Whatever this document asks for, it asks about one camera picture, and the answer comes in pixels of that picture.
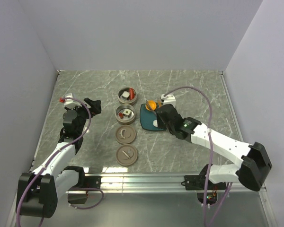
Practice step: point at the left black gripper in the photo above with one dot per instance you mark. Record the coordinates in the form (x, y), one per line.
(95, 108)

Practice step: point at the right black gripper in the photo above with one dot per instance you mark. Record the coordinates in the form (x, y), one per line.
(160, 121)

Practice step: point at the white round slice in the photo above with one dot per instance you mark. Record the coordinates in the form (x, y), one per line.
(155, 123)

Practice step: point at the orange half fruit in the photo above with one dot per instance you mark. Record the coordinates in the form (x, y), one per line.
(151, 105)

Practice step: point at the white tofu cube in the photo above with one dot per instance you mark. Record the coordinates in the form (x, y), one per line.
(127, 112)

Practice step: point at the white rice block seaweed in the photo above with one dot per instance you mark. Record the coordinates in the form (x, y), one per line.
(125, 95)

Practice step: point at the red sausage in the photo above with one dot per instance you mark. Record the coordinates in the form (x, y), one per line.
(131, 94)

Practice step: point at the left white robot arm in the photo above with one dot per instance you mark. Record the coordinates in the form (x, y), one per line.
(39, 191)

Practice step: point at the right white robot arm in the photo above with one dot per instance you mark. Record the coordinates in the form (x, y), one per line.
(250, 163)

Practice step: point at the teal square plate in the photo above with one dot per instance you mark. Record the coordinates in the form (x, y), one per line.
(146, 120)

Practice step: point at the far metal round container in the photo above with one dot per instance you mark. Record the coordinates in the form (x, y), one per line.
(129, 102)

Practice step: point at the metal round container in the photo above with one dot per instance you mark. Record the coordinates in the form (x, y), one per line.
(125, 120)
(129, 102)

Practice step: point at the near metal round container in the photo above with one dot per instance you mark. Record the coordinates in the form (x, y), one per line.
(125, 120)

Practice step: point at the brown lid with curl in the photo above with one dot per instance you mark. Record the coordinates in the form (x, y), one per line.
(125, 134)

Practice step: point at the brown lid with bar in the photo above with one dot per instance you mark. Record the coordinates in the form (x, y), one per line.
(126, 155)

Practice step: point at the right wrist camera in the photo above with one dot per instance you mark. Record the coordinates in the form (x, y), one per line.
(168, 100)

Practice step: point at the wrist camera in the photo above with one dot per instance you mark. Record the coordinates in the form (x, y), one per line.
(168, 100)
(67, 102)

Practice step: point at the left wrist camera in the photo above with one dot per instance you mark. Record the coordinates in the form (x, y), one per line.
(67, 102)

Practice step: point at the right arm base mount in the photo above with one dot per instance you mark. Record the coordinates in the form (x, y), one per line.
(197, 183)

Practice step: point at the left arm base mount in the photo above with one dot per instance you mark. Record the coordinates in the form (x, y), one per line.
(79, 194)

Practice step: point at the aluminium front rail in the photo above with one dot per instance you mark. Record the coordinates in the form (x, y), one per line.
(122, 183)

